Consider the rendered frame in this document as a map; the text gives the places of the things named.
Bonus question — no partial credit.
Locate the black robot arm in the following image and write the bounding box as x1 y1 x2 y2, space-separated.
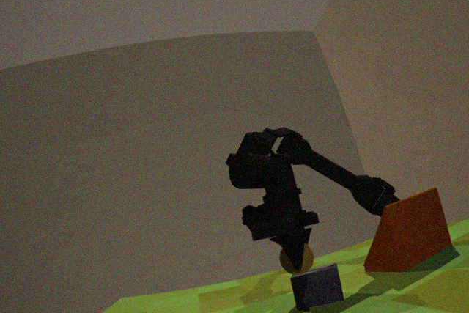
225 127 400 231

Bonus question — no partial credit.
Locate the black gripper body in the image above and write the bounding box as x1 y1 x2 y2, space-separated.
251 183 319 240

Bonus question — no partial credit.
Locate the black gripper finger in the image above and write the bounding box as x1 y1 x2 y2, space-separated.
269 230 306 270
304 227 312 244

